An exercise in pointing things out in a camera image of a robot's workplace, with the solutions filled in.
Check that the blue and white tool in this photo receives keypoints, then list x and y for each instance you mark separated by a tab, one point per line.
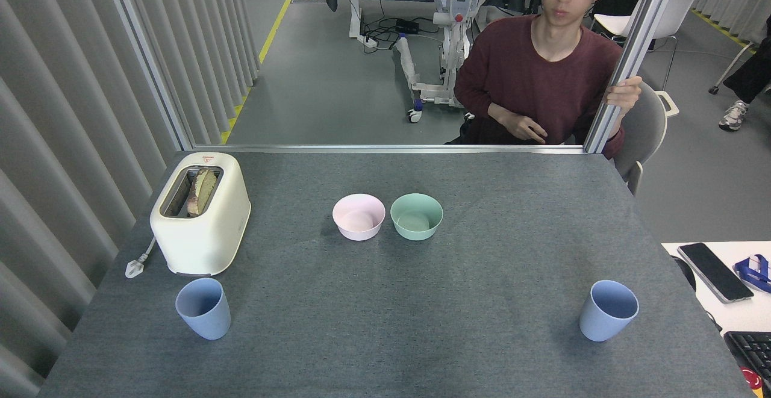
754	271

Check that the black computer mouse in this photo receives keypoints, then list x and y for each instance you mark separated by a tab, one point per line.
685	273

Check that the blue cup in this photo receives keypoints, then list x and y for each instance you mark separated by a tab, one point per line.
208	324
597	324

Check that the grey chair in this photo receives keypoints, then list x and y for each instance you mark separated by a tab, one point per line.
647	127

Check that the white stand on wheels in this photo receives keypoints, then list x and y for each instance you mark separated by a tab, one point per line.
459	0

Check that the silver frame rail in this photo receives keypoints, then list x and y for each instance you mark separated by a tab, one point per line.
385	149

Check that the green bowl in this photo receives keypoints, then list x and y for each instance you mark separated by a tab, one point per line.
415	223

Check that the silver post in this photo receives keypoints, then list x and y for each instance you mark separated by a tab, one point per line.
147	55
638	43

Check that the red push button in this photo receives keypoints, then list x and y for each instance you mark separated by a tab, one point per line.
752	381

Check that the toasted bread slice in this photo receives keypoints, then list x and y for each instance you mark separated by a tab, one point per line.
202	190

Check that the person's left hand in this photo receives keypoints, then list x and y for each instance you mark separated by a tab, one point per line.
626	94

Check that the black power adapter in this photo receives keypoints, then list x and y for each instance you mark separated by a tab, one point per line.
407	26

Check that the white chair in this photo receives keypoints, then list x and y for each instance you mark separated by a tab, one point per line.
676	12

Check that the white power strip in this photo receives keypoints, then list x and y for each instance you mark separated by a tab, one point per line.
370	41

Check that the black smartphone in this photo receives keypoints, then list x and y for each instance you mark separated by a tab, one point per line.
715	272

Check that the pink bowl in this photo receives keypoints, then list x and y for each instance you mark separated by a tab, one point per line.
358	222

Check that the cream white toaster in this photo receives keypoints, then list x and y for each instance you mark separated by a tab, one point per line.
205	238

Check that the white side table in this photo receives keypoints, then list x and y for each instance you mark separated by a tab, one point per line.
738	317

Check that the person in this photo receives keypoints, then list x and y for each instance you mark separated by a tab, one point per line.
542	79
750	73

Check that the person's right hand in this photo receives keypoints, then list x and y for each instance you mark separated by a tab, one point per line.
524	126

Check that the black keyboard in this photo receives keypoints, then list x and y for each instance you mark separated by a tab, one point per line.
753	350

